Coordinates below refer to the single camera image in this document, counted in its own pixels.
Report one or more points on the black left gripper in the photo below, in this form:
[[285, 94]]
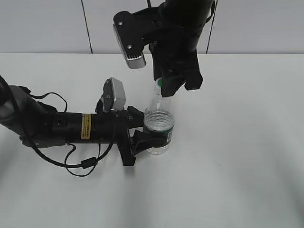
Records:
[[113, 128]]

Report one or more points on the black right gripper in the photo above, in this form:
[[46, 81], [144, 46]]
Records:
[[174, 52]]

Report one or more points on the white green bottle cap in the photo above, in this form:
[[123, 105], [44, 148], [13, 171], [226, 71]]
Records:
[[158, 86]]

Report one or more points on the clear cestbon water bottle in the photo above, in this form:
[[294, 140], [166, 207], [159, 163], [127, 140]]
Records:
[[159, 121]]

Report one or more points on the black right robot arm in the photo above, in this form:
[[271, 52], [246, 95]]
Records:
[[186, 7]]

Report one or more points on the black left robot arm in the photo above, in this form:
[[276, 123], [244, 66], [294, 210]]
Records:
[[39, 125]]

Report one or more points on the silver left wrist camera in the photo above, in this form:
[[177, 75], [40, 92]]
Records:
[[113, 97]]

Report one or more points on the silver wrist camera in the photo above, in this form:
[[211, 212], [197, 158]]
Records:
[[113, 97], [133, 32]]

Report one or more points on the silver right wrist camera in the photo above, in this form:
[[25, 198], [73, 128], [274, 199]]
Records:
[[133, 32]]

